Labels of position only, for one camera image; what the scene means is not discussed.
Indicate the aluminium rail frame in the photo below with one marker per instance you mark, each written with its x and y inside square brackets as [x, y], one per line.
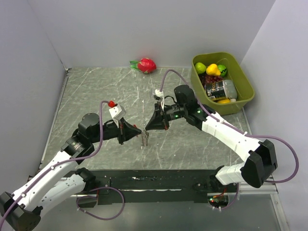
[272, 190]

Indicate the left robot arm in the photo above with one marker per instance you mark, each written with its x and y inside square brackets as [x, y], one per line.
[60, 178]

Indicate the yellow pear toy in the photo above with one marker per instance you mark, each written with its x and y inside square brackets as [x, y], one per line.
[212, 70]

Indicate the red dragon fruit toy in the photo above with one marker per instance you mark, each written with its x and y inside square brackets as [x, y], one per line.
[144, 65]

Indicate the black labelled cup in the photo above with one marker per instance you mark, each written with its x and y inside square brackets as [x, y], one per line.
[224, 89]

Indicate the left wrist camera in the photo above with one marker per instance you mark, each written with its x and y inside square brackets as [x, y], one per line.
[117, 112]

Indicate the red and silver key organizer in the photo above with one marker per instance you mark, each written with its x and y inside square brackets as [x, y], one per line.
[144, 136]

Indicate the green watermelon toy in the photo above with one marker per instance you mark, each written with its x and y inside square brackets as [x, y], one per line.
[222, 69]

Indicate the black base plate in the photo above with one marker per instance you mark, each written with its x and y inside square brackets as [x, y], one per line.
[146, 186]

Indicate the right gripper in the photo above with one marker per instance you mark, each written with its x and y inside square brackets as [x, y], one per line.
[160, 120]

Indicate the olive green plastic bin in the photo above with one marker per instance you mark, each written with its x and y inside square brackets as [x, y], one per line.
[244, 88]

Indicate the yellow lemon toy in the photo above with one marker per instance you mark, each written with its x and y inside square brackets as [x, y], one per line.
[224, 101]

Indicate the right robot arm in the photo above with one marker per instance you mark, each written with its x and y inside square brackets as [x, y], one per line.
[258, 157]

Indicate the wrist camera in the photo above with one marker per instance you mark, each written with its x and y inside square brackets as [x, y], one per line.
[117, 112]
[159, 96]

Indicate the green lime toy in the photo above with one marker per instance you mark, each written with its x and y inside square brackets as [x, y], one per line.
[200, 68]

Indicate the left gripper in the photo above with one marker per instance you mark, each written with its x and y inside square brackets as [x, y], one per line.
[125, 131]

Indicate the dark red grapes toy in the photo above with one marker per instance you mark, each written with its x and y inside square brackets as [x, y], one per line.
[206, 79]

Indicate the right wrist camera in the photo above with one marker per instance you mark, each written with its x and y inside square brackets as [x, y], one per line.
[159, 96]

